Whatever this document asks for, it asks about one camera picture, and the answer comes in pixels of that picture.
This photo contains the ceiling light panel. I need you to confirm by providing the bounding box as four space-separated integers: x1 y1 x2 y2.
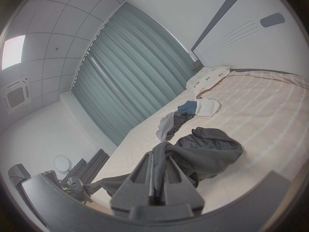
2 35 26 70

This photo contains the small black garment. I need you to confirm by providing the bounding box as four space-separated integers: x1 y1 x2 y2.
167 111 195 141

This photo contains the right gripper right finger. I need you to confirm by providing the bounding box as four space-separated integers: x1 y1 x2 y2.
165 155 205 218

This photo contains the black T-shirt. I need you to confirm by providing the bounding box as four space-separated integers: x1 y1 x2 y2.
92 127 244 206

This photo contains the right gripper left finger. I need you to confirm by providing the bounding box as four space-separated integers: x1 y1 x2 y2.
110 151 155 218

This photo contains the white printed pillow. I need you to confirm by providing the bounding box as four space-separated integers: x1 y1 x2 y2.
186 66 231 98

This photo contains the dark blue garment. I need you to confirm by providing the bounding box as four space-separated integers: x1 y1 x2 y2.
177 101 197 115

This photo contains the ceiling air conditioner vent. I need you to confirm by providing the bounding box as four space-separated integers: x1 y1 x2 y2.
0 76 32 115

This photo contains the black chest of drawers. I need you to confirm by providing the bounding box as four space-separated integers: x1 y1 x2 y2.
69 149 109 182

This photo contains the blue-green curtain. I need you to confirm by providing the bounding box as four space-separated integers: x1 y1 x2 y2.
87 3 197 124
71 53 143 147

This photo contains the bed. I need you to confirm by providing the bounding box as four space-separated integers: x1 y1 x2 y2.
90 0 309 214

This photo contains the white garment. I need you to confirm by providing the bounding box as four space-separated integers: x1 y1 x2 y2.
194 99 220 118

